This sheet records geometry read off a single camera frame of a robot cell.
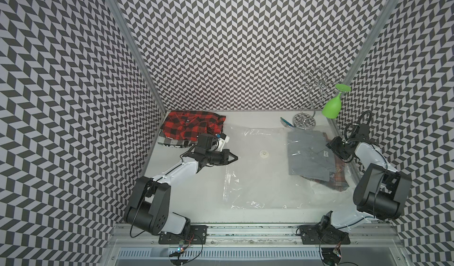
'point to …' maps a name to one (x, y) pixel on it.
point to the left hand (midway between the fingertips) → (236, 159)
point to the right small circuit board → (331, 256)
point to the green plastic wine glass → (331, 109)
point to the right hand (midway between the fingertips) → (329, 148)
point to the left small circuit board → (181, 249)
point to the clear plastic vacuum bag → (272, 166)
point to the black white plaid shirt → (175, 142)
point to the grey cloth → (308, 155)
